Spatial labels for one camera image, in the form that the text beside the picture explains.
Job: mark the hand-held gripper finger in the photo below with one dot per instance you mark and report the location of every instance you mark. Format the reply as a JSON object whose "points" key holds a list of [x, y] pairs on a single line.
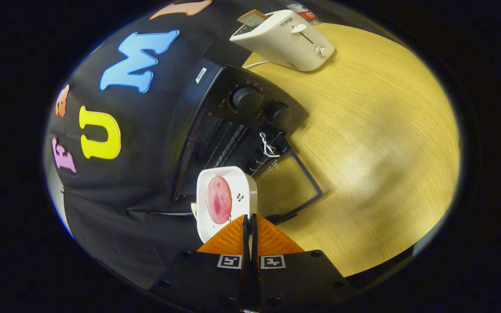
{"points": [[255, 243], [245, 243]]}

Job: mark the pink round food slice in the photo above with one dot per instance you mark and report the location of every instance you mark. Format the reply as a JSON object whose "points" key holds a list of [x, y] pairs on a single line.
{"points": [[218, 200]]}

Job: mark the white square plate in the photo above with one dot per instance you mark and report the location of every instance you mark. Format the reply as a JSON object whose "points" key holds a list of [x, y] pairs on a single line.
{"points": [[242, 182]]}

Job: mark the black toaster oven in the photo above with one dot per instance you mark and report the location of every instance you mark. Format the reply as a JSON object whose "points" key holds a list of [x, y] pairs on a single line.
{"points": [[276, 98]]}

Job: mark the metal oven rack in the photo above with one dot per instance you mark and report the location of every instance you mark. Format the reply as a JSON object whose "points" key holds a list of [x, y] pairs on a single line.
{"points": [[228, 145]]}

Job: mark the white pop-up toaster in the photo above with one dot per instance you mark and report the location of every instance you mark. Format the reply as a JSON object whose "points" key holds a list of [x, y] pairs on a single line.
{"points": [[285, 43]]}

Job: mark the black backdrop cloth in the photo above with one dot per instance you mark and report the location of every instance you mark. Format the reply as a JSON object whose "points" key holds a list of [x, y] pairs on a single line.
{"points": [[146, 130]]}

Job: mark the brown bread slice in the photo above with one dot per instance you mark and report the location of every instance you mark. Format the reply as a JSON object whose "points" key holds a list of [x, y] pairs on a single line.
{"points": [[252, 18]]}

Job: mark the clear water bottle red label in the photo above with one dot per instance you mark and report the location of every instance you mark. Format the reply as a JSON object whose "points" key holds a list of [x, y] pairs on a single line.
{"points": [[305, 13]]}

